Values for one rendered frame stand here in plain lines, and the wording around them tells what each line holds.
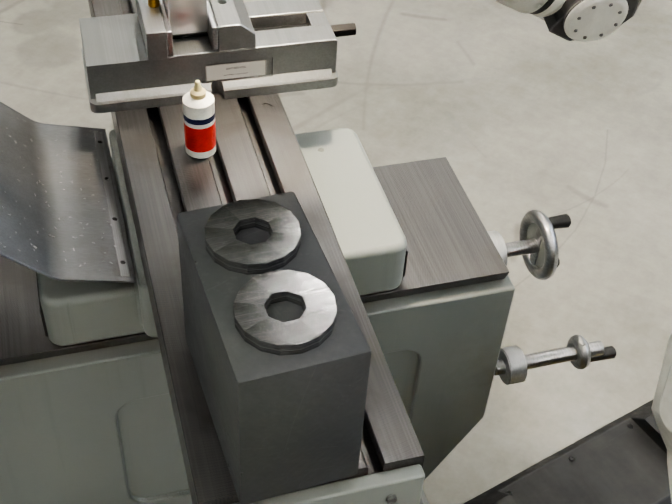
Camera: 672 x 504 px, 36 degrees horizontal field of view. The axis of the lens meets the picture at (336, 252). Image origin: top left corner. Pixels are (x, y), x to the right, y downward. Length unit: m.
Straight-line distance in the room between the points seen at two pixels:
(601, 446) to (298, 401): 0.68
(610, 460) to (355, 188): 0.52
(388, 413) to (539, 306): 1.43
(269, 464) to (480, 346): 0.71
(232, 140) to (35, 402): 0.44
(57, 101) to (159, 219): 1.79
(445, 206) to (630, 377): 0.91
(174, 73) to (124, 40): 0.08
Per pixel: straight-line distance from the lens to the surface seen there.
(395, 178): 1.66
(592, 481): 1.47
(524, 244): 1.71
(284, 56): 1.47
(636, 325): 2.51
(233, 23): 1.42
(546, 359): 1.72
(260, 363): 0.87
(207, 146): 1.35
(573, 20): 1.28
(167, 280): 1.21
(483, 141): 2.92
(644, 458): 1.51
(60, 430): 1.53
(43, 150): 1.49
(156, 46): 1.42
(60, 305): 1.36
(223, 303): 0.92
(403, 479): 1.05
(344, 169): 1.53
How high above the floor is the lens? 1.76
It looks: 44 degrees down
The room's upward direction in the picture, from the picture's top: 4 degrees clockwise
